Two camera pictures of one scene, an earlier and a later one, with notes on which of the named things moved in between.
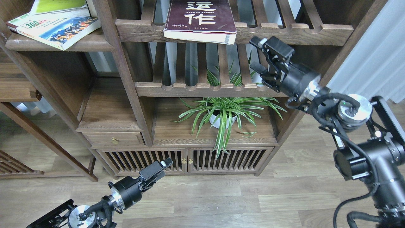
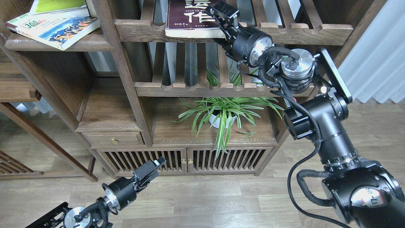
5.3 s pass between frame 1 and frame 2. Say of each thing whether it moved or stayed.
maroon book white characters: stayed
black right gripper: moved
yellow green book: stayed
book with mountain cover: stayed
